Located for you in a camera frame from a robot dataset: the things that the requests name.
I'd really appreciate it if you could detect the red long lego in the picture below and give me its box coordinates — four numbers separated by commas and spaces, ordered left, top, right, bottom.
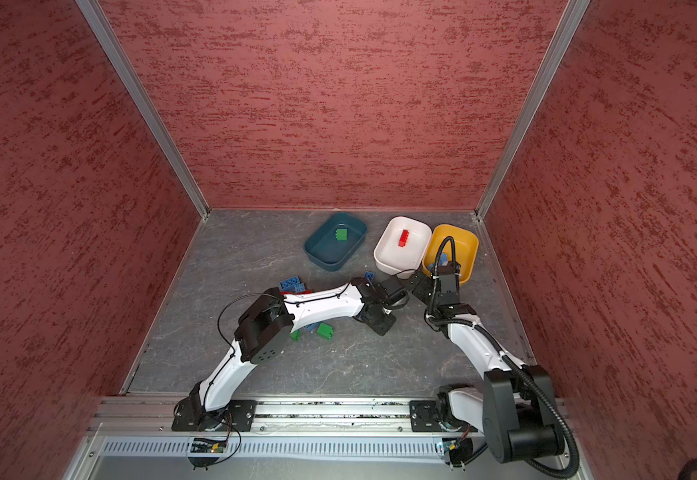
397, 229, 410, 248

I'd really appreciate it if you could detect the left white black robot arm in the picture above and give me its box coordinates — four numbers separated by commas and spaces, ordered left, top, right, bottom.
174, 277, 408, 429

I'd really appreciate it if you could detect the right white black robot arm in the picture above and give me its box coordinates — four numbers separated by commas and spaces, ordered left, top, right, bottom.
403, 272, 571, 466

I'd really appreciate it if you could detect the green lego block front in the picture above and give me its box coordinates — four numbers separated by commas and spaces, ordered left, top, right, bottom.
316, 323, 334, 340

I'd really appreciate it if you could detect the white plastic bin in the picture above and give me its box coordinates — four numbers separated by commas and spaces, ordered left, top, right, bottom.
373, 216, 432, 279

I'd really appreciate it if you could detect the yellow plastic bin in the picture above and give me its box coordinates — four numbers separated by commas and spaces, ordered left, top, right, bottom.
421, 224, 479, 285

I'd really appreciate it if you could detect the teal plastic bin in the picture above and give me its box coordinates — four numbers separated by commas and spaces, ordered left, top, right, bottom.
304, 212, 367, 272

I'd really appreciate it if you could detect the right controller board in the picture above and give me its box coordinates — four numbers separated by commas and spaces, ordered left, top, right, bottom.
440, 438, 475, 469

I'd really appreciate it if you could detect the controller board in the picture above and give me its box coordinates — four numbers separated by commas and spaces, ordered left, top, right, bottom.
440, 438, 475, 469
188, 438, 228, 470

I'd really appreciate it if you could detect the left controller board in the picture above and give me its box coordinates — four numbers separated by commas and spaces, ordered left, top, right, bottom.
188, 438, 228, 470

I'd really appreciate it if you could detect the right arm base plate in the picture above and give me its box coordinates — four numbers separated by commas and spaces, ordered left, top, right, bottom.
408, 400, 478, 433

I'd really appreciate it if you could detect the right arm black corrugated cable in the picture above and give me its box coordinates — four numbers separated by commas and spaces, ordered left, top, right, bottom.
428, 235, 581, 480

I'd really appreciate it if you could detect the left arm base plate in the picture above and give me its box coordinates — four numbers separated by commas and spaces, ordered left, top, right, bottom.
172, 397, 258, 432

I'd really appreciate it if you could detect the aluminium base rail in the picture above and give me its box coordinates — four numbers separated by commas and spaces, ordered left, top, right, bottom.
62, 392, 592, 480

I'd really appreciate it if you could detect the aluminium corner post right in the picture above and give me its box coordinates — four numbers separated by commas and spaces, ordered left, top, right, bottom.
475, 0, 590, 222

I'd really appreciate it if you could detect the aluminium corner post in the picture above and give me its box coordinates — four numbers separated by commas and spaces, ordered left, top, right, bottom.
475, 0, 590, 222
76, 0, 212, 222

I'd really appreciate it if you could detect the aluminium corner post left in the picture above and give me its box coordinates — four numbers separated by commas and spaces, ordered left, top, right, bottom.
76, 0, 212, 222

